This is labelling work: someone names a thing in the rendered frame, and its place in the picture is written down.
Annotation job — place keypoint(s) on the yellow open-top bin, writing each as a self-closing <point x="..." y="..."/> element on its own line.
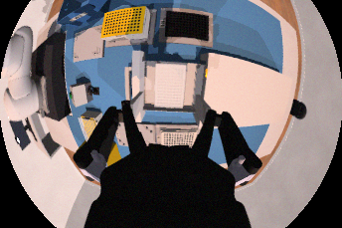
<point x="114" y="154"/>

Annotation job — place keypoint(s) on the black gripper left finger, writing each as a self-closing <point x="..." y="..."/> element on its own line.
<point x="92" y="157"/>

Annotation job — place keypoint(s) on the dark blue bench mat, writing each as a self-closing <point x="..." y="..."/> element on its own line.
<point x="242" y="30"/>

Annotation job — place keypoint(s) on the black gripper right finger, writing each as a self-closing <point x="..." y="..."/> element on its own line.
<point x="242" y="163"/>

